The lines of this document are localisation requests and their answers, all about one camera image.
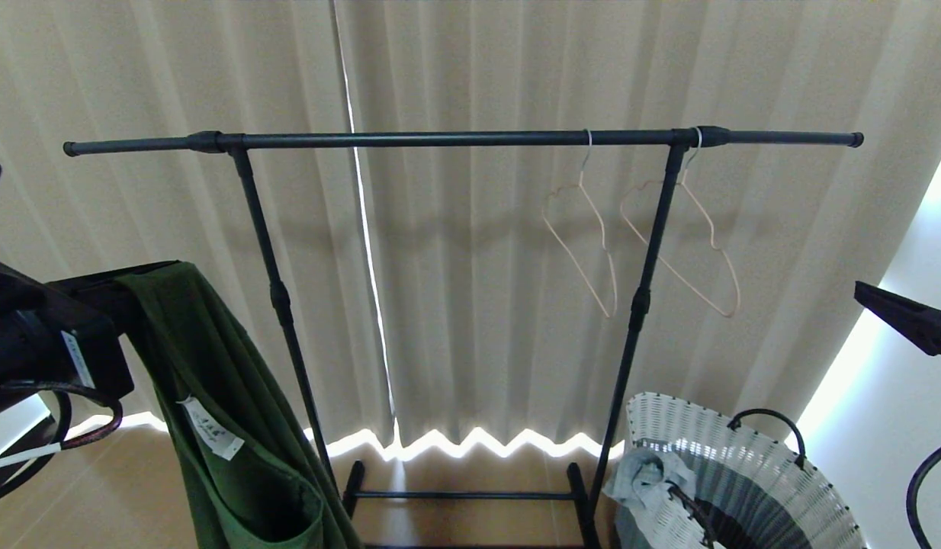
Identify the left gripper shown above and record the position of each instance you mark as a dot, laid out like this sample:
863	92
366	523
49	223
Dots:
28	351

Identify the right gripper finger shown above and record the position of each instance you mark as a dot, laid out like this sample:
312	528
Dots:
928	332

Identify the pink clothes hanger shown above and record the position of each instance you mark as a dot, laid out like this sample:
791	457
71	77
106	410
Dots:
582	177
738	296

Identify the green printed shirt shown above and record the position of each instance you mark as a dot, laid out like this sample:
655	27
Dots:
234	366

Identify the white laundry basket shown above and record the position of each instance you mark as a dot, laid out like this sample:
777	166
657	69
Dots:
760	473

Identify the black clothes rack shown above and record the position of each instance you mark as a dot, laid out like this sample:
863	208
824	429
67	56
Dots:
440	139

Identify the pale grey garment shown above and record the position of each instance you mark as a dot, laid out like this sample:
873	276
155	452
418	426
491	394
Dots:
646	480

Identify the beige curtain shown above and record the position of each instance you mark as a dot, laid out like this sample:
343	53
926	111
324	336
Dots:
478	305

